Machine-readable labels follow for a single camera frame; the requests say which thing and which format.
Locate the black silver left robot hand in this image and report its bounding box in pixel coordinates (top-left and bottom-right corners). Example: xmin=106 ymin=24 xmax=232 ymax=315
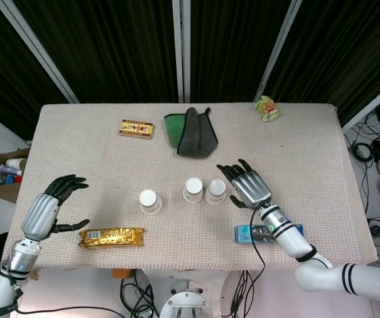
xmin=22 ymin=174 xmax=90 ymax=241

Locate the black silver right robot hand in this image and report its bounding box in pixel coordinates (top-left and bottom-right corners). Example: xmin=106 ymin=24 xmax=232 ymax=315
xmin=216 ymin=158 xmax=273 ymax=210

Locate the white paper cup blue band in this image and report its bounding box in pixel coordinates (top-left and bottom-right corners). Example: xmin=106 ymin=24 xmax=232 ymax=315
xmin=204 ymin=179 xmax=226 ymax=205
xmin=183 ymin=178 xmax=205 ymax=203
xmin=139 ymin=189 xmax=163 ymax=215

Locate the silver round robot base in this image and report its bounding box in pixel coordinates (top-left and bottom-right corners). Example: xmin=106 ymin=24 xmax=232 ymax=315
xmin=159 ymin=277 xmax=213 ymax=318

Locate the blue cookie box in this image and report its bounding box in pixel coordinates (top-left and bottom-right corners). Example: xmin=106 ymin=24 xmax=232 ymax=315
xmin=234 ymin=223 xmax=305 ymax=245

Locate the purple tube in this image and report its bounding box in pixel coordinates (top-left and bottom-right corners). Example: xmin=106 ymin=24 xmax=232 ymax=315
xmin=0 ymin=165 xmax=23 ymax=176

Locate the white bottle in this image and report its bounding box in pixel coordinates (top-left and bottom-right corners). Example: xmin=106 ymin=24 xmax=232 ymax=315
xmin=6 ymin=158 xmax=28 ymax=169

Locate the green grey folded cloth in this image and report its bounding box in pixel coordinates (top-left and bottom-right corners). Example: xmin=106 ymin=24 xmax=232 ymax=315
xmin=163 ymin=106 xmax=219 ymax=159

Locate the gold foil snack package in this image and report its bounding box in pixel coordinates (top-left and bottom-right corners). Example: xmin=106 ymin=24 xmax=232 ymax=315
xmin=78 ymin=227 xmax=146 ymax=248

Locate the crumpled green snack bag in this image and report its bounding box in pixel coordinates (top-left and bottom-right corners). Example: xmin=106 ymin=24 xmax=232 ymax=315
xmin=254 ymin=95 xmax=282 ymax=123

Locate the beige waffle tablecloth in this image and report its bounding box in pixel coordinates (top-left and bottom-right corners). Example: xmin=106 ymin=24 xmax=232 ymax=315
xmin=1 ymin=103 xmax=376 ymax=271

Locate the small orange block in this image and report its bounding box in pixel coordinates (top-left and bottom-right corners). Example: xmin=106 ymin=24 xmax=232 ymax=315
xmin=112 ymin=268 xmax=132 ymax=282

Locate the small yellow red box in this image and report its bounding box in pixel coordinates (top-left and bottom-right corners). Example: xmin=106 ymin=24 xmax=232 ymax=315
xmin=117 ymin=119 xmax=154 ymax=140

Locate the black curtain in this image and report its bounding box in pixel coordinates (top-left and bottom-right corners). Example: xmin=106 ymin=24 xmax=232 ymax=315
xmin=0 ymin=0 xmax=380 ymax=140

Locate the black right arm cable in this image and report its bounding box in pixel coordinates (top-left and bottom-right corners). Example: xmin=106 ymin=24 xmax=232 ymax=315
xmin=234 ymin=202 xmax=267 ymax=318

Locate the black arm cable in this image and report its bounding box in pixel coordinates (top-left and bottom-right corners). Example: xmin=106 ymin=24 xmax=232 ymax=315
xmin=0 ymin=261 xmax=128 ymax=318
xmin=234 ymin=202 xmax=267 ymax=318

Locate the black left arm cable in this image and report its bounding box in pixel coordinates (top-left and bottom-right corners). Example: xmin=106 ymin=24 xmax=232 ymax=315
xmin=0 ymin=261 xmax=128 ymax=318

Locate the coiled black cable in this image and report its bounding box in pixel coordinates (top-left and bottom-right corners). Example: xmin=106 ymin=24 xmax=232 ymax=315
xmin=352 ymin=142 xmax=373 ymax=163

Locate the grey metal frame post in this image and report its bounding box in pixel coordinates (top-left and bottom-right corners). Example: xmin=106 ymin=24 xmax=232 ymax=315
xmin=254 ymin=0 xmax=304 ymax=102
xmin=171 ymin=0 xmax=191 ymax=103
xmin=3 ymin=0 xmax=80 ymax=104
xmin=340 ymin=74 xmax=380 ymax=133

